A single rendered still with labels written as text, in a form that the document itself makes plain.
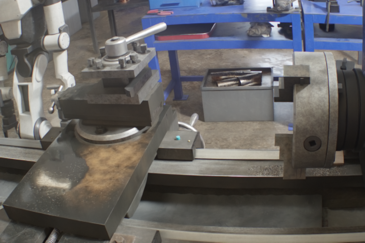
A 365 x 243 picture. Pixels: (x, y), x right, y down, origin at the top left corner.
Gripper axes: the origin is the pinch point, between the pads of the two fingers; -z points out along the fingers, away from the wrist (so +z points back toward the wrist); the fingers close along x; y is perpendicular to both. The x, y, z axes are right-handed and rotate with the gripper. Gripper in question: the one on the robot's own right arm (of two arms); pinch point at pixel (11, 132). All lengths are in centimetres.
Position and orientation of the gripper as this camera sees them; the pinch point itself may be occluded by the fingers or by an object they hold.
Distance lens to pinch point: 228.3
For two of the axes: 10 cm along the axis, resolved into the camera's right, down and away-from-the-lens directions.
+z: -0.6, -9.6, -2.8
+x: -2.9, 2.9, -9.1
